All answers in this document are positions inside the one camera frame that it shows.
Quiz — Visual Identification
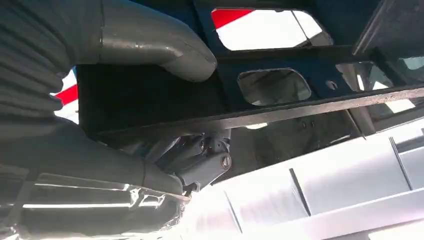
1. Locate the white plastic crate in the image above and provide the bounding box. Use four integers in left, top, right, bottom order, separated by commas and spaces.
178, 115, 424, 240

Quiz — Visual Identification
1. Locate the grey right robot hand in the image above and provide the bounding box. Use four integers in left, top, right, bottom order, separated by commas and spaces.
0, 0, 233, 240

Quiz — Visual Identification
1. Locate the blue metal shelf rack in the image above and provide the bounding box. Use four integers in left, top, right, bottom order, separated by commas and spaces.
311, 0, 424, 87

